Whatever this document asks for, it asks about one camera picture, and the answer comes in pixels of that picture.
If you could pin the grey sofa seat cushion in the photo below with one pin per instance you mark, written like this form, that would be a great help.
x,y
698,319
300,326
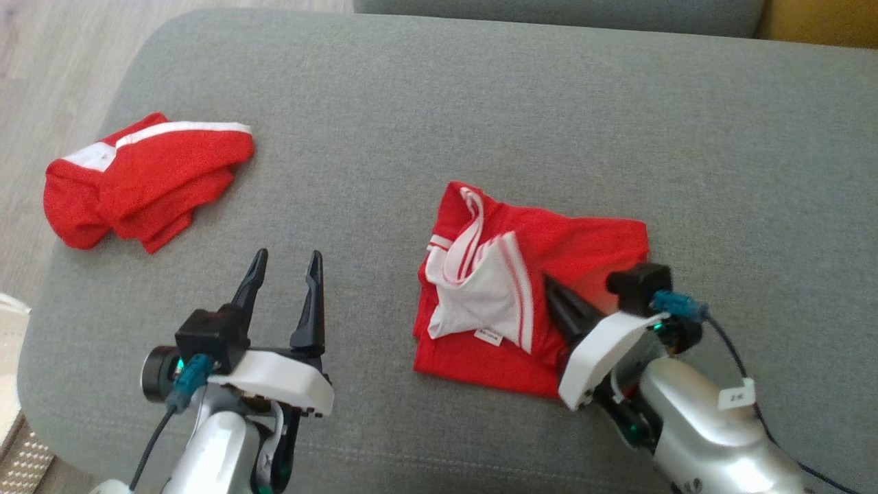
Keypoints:
x,y
480,123

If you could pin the white perforated laundry basket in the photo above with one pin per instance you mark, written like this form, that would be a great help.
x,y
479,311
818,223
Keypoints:
x,y
12,357

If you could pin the yellow pillow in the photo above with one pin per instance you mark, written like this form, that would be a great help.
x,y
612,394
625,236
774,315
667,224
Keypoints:
x,y
823,20

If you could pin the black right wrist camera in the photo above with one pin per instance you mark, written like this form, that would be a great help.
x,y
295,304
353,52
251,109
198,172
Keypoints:
x,y
638,288

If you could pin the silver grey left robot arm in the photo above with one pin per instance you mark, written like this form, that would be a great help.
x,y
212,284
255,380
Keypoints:
x,y
212,446

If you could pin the grey sofa back cushion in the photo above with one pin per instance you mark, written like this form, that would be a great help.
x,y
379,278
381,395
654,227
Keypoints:
x,y
549,14

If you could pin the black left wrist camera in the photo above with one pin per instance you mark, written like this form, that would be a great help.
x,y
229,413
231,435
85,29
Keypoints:
x,y
206,336

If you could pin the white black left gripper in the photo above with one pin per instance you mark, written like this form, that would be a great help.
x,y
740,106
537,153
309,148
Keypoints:
x,y
281,381

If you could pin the red shorts white trim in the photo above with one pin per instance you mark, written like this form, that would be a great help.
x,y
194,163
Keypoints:
x,y
158,185

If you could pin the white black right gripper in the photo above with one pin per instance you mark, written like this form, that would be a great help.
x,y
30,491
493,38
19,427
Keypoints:
x,y
603,350

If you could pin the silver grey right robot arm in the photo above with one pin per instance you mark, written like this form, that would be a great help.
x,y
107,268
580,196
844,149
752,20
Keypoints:
x,y
699,439

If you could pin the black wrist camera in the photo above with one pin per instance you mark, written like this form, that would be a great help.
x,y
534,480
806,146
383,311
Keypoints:
x,y
206,336
638,288

